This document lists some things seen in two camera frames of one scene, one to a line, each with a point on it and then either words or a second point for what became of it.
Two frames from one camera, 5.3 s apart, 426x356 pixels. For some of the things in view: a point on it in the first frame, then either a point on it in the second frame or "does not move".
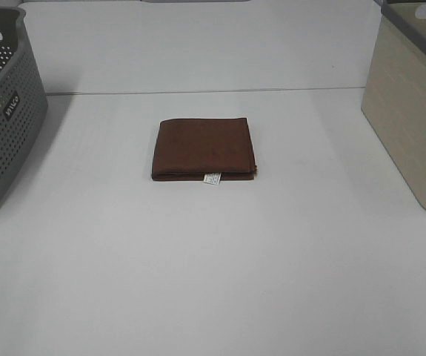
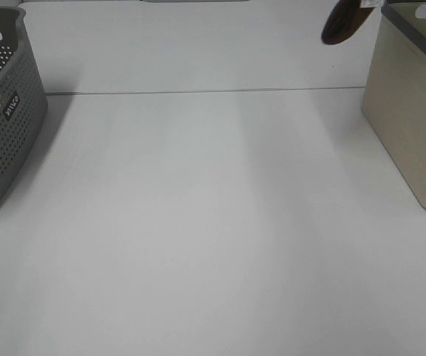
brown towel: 212,150 → 344,20
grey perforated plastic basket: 11,97 does not move
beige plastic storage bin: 406,96 does not move
